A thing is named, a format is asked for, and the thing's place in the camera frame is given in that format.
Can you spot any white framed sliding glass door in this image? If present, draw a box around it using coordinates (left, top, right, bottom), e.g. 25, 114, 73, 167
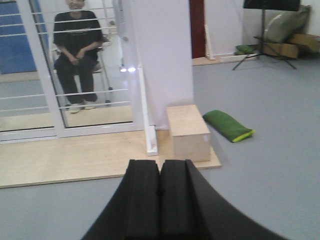
17, 0, 144, 138

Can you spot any brown cardboard box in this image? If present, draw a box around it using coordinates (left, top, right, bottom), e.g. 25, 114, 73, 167
263, 33, 320, 59

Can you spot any black tripod stand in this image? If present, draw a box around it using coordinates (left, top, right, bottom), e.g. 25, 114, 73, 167
232, 0, 301, 71

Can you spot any green sandbag with yellow edge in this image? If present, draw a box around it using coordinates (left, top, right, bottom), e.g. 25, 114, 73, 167
202, 109, 255, 143

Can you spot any light wooden box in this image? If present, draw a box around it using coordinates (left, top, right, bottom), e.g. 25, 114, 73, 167
166, 104, 211, 162

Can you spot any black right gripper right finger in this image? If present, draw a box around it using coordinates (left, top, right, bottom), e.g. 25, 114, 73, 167
160, 159, 284, 240

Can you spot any light wooden floor platform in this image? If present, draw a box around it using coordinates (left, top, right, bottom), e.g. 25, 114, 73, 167
0, 129, 221, 188

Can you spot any small green sandbag far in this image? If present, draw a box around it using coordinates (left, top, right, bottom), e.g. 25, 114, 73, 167
234, 45, 258, 56

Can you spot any white door frame post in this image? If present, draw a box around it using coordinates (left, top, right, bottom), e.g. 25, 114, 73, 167
137, 66, 158, 156

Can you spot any large olive green sack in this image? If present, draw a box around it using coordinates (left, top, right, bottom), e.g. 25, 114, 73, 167
264, 5, 312, 44

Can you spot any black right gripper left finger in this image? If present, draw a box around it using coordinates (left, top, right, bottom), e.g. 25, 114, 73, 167
82, 159, 160, 240

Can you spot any white fixed glass door panel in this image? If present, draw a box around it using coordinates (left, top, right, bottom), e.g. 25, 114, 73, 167
0, 0, 58, 143

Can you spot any metal chair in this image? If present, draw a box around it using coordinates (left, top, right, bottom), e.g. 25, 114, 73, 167
49, 34, 113, 106

